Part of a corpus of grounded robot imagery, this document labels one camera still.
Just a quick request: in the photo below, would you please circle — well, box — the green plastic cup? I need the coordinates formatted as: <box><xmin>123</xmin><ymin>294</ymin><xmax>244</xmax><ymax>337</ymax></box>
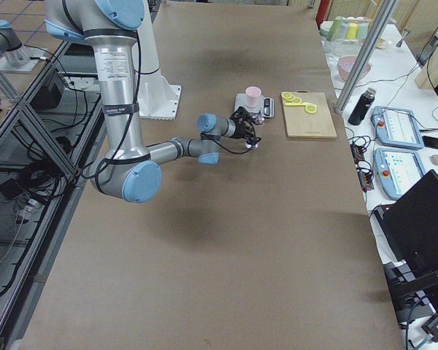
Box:
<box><xmin>326</xmin><ymin>16</ymin><xmax>344</xmax><ymax>42</ymax></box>

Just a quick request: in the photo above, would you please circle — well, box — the digital kitchen scale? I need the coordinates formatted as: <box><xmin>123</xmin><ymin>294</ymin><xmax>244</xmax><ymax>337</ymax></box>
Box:
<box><xmin>234</xmin><ymin>93</ymin><xmax>274</xmax><ymax>118</ymax></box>

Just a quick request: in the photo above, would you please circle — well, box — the teach pendant far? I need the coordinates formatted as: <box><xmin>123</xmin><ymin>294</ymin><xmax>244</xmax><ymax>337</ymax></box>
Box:
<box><xmin>371</xmin><ymin>106</ymin><xmax>424</xmax><ymax>150</ymax></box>

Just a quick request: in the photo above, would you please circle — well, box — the bamboo cutting board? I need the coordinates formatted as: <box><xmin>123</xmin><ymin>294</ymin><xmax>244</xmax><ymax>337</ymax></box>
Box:
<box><xmin>281</xmin><ymin>92</ymin><xmax>337</xmax><ymax>139</ymax></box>

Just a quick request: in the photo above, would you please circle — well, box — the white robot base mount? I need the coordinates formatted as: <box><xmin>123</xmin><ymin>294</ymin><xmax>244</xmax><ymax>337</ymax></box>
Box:
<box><xmin>132</xmin><ymin>1</ymin><xmax>182</xmax><ymax>120</ymax></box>

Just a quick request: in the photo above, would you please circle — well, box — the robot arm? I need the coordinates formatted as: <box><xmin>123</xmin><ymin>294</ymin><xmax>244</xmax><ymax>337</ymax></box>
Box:
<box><xmin>0</xmin><ymin>20</ymin><xmax>38</xmax><ymax>74</ymax></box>
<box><xmin>45</xmin><ymin>1</ymin><xmax>261</xmax><ymax>203</ymax></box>

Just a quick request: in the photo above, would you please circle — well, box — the aluminium frame post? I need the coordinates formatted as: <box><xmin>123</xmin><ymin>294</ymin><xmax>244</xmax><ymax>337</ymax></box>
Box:
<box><xmin>334</xmin><ymin>0</ymin><xmax>398</xmax><ymax>114</ymax></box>

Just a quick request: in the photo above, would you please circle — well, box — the pink plastic cup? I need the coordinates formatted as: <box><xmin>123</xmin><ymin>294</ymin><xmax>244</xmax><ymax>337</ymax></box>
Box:
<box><xmin>245</xmin><ymin>86</ymin><xmax>261</xmax><ymax>108</ymax></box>

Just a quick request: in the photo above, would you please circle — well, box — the teach pendant near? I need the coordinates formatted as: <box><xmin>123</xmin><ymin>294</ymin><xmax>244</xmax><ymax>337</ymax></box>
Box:
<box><xmin>374</xmin><ymin>148</ymin><xmax>426</xmax><ymax>201</ymax></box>

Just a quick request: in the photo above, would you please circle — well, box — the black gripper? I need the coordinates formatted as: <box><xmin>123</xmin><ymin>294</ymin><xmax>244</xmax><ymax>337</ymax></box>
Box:
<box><xmin>235</xmin><ymin>119</ymin><xmax>261</xmax><ymax>146</ymax></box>

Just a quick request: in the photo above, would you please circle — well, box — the yellow plastic cup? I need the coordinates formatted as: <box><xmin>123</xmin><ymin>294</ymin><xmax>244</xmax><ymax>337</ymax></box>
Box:
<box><xmin>345</xmin><ymin>23</ymin><xmax>358</xmax><ymax>40</ymax></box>

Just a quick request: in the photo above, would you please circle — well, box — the black monitor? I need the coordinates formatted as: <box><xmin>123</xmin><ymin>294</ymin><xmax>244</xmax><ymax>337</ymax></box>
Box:
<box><xmin>382</xmin><ymin>170</ymin><xmax>438</xmax><ymax>274</ymax></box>

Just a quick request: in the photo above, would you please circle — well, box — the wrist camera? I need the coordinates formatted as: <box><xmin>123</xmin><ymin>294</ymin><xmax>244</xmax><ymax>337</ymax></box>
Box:
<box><xmin>230</xmin><ymin>106</ymin><xmax>253</xmax><ymax>123</ymax></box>

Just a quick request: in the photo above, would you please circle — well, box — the black water bottle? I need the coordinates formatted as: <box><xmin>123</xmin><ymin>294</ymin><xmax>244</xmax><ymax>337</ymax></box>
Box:
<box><xmin>348</xmin><ymin>87</ymin><xmax>377</xmax><ymax>125</ymax></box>

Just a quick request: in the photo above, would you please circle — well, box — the pink bowl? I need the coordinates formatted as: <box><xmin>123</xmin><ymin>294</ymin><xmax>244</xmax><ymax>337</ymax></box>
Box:
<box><xmin>337</xmin><ymin>55</ymin><xmax>372</xmax><ymax>81</ymax></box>

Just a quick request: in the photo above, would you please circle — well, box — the teach pendant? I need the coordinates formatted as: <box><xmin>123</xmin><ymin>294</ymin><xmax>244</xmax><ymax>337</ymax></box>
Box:
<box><xmin>374</xmin><ymin>148</ymin><xmax>426</xmax><ymax>201</ymax></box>
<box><xmin>371</xmin><ymin>106</ymin><xmax>424</xmax><ymax>150</ymax></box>

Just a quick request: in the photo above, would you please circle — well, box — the glass sauce bottle metal cap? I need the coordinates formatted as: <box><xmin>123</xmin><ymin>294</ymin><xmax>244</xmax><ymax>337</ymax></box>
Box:
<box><xmin>245</xmin><ymin>112</ymin><xmax>266</xmax><ymax>150</ymax></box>

